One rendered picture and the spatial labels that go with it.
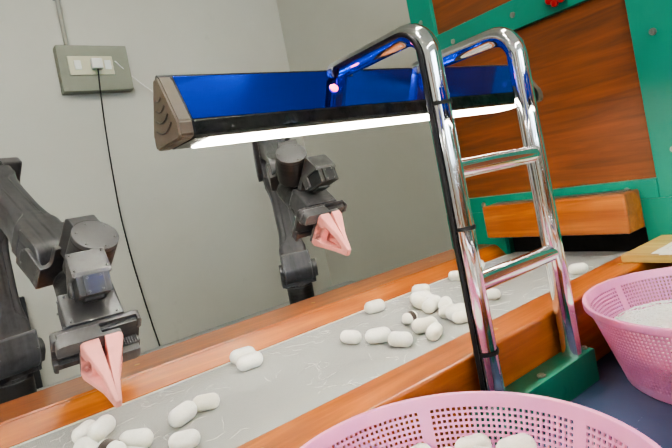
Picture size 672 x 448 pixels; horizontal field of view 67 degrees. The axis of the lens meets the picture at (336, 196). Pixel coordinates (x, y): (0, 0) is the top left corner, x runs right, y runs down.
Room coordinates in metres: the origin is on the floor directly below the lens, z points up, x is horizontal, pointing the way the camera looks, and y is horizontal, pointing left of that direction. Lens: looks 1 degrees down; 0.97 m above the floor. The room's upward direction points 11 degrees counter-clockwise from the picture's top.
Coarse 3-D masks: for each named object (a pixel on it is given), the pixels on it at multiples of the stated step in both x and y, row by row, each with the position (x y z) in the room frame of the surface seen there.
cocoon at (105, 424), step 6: (108, 414) 0.58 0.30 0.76; (102, 420) 0.56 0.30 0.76; (108, 420) 0.57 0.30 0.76; (114, 420) 0.58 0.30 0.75; (90, 426) 0.55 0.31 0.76; (96, 426) 0.55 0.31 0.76; (102, 426) 0.56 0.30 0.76; (108, 426) 0.56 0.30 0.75; (114, 426) 0.57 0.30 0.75; (90, 432) 0.55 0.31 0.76; (96, 432) 0.55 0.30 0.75; (102, 432) 0.55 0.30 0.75; (108, 432) 0.56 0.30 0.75; (96, 438) 0.55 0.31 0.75; (102, 438) 0.55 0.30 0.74
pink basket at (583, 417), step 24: (384, 408) 0.44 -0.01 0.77; (408, 408) 0.44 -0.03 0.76; (432, 408) 0.44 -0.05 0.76; (456, 408) 0.44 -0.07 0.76; (528, 408) 0.41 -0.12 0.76; (552, 408) 0.39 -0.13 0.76; (576, 408) 0.38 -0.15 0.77; (336, 432) 0.42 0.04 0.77; (384, 432) 0.43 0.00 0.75; (408, 432) 0.43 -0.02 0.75; (432, 432) 0.43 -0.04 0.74; (480, 432) 0.42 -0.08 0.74; (504, 432) 0.42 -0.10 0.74; (528, 432) 0.40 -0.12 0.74; (552, 432) 0.39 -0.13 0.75; (576, 432) 0.38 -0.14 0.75; (624, 432) 0.34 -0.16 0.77
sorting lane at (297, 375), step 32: (512, 256) 1.11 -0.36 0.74; (576, 256) 1.00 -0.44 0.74; (608, 256) 0.95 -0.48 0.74; (448, 288) 0.94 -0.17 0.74; (512, 288) 0.85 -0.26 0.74; (544, 288) 0.82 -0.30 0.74; (352, 320) 0.85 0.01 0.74; (384, 320) 0.81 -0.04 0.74; (448, 320) 0.75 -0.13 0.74; (288, 352) 0.74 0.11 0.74; (320, 352) 0.71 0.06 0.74; (352, 352) 0.69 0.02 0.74; (384, 352) 0.66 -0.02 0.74; (416, 352) 0.64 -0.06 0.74; (192, 384) 0.68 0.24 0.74; (224, 384) 0.66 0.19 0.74; (256, 384) 0.64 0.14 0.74; (288, 384) 0.62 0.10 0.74; (320, 384) 0.60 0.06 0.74; (352, 384) 0.58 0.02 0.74; (96, 416) 0.63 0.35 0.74; (128, 416) 0.61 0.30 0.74; (160, 416) 0.59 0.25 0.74; (224, 416) 0.56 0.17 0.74; (256, 416) 0.54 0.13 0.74; (288, 416) 0.53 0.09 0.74
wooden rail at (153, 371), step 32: (448, 256) 1.12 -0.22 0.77; (480, 256) 1.11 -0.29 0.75; (352, 288) 0.98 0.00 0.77; (384, 288) 0.95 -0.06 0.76; (256, 320) 0.87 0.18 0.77; (288, 320) 0.84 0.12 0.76; (320, 320) 0.85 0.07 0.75; (160, 352) 0.78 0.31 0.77; (192, 352) 0.75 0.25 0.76; (224, 352) 0.76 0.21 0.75; (64, 384) 0.71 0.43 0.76; (128, 384) 0.68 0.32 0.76; (160, 384) 0.69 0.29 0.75; (0, 416) 0.63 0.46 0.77; (32, 416) 0.62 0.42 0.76; (64, 416) 0.63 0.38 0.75
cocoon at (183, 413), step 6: (186, 402) 0.57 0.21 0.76; (192, 402) 0.57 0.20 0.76; (174, 408) 0.56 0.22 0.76; (180, 408) 0.55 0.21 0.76; (186, 408) 0.56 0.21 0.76; (192, 408) 0.56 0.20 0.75; (174, 414) 0.55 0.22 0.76; (180, 414) 0.55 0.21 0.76; (186, 414) 0.55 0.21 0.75; (192, 414) 0.56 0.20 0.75; (168, 420) 0.55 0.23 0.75; (174, 420) 0.54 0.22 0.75; (180, 420) 0.55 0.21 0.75; (186, 420) 0.55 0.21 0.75; (174, 426) 0.55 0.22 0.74; (180, 426) 0.55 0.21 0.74
